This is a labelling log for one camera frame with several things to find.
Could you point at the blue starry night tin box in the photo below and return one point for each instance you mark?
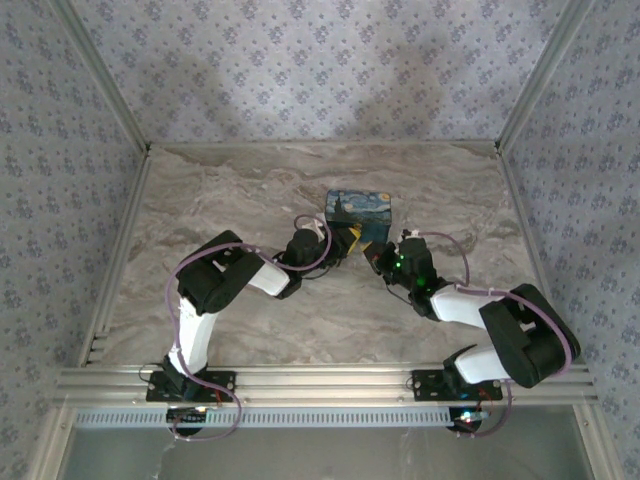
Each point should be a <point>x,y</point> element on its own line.
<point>357,215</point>

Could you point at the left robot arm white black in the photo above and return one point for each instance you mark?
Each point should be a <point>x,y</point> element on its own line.
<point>195,335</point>

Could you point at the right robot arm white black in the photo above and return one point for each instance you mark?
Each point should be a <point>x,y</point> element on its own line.
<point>530,340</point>

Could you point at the black controller board with LEDs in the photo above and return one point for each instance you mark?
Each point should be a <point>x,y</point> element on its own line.
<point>187,426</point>
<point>465,426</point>

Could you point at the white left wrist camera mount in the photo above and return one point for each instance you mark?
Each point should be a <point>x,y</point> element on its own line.
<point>316,227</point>

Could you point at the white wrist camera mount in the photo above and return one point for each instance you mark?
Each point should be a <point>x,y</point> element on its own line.
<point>411,234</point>
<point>316,227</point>

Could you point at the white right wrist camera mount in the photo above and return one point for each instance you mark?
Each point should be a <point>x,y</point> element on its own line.
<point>411,234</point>

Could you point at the aluminium table edge rail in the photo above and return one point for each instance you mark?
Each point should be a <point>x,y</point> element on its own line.
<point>325,144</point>

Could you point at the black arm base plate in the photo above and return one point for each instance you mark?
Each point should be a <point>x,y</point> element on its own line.
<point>225,385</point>
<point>427,385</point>

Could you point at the aluminium mounting rail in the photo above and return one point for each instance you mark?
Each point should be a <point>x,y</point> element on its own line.
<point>325,385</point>

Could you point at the aluminium upright frame post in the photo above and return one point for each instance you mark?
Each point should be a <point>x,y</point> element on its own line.
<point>542,75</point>
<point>104,75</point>

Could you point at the aluminium lower frame post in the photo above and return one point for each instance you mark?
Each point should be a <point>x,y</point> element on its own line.
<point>50,445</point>
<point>597,445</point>

